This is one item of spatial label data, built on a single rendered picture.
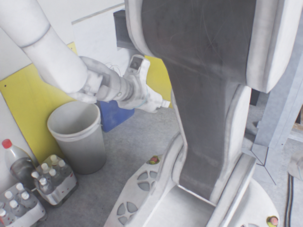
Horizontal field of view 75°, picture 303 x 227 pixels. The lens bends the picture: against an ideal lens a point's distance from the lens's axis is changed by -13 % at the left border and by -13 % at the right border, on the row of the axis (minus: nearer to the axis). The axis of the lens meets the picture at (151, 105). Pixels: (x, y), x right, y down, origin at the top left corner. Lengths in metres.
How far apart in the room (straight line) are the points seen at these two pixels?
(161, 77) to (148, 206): 1.13
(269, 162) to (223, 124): 1.10
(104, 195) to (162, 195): 0.66
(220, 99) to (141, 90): 0.28
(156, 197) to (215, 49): 0.46
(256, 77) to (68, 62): 0.28
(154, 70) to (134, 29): 1.31
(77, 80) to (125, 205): 0.55
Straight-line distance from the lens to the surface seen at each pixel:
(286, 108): 1.34
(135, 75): 0.56
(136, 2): 0.29
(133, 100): 0.55
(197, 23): 0.25
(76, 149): 1.17
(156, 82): 1.65
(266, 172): 1.39
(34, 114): 1.25
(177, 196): 0.65
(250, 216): 0.80
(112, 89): 0.47
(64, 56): 0.38
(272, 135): 1.46
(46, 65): 0.37
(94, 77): 0.44
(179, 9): 0.26
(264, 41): 0.23
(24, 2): 0.34
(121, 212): 0.86
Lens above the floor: 1.05
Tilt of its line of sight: 37 degrees down
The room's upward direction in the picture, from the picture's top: 3 degrees counter-clockwise
